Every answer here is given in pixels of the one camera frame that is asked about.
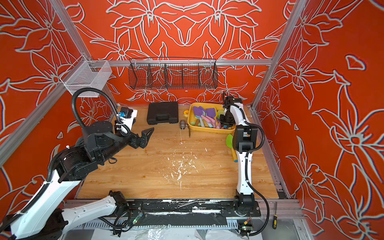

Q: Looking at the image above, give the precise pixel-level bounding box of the green shovel yellow handle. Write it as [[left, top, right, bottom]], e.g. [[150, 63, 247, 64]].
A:
[[226, 134, 238, 163]]

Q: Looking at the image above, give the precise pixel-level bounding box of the purple shovel pink handle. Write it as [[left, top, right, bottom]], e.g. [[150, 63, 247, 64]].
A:
[[193, 107, 212, 128], [206, 108, 221, 129]]

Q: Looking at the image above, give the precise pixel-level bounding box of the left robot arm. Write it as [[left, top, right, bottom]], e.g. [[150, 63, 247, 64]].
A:
[[1, 87, 154, 240]]

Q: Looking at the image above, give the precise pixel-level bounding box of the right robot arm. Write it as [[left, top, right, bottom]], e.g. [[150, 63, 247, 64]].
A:
[[220, 94, 271, 238]]

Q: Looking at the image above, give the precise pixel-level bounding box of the yellow plastic storage box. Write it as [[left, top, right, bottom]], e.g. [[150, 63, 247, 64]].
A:
[[188, 103, 235, 135]]

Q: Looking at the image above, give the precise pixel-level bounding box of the black plastic tool case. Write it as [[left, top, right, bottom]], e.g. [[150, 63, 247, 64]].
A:
[[147, 102, 179, 125]]

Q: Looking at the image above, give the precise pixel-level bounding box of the yellow black screwdriver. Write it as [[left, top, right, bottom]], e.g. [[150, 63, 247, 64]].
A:
[[272, 215, 278, 230]]

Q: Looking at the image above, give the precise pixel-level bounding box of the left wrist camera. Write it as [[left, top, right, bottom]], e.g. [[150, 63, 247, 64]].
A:
[[119, 107, 138, 129]]

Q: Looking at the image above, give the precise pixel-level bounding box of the black wire wall basket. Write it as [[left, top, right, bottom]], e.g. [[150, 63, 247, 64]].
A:
[[128, 58, 219, 90]]

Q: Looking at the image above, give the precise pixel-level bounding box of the clear plastic wall bin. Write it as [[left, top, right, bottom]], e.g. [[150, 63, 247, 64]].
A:
[[60, 60, 112, 95]]

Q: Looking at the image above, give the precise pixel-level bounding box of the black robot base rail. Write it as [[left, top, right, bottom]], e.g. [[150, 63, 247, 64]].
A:
[[107, 197, 262, 218]]

